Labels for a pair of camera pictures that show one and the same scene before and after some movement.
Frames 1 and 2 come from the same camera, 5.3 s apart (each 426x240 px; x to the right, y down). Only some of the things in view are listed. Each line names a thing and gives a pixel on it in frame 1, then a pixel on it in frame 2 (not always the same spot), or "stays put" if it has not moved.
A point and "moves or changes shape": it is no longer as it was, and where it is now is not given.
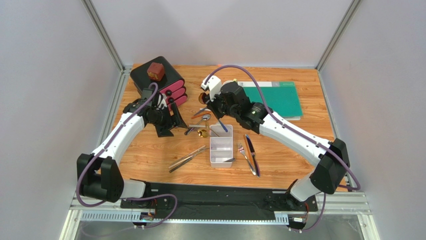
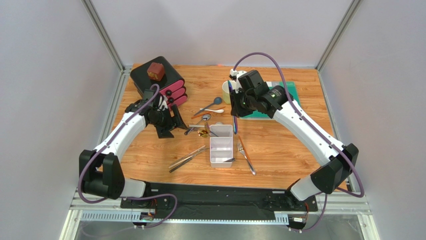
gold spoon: (203, 132) stays put
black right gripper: (215, 106) -> (237, 108)
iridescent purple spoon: (224, 127) -> (207, 128)
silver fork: (241, 149) stays put
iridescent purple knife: (254, 155) moves or changes shape
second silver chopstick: (187, 161) stays put
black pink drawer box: (170, 83) stays put
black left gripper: (163, 131) stays put
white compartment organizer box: (221, 146) stays put
